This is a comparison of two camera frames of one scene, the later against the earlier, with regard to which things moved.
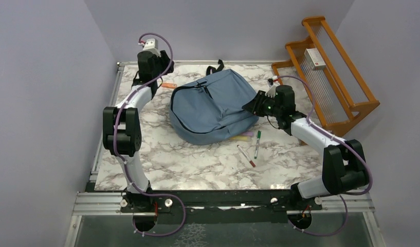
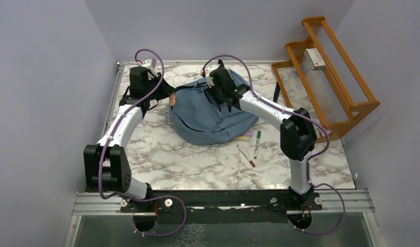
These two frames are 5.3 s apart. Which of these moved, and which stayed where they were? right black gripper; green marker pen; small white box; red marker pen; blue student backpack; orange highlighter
Moved: orange highlighter; right black gripper
Stayed: blue student backpack; red marker pen; green marker pen; small white box
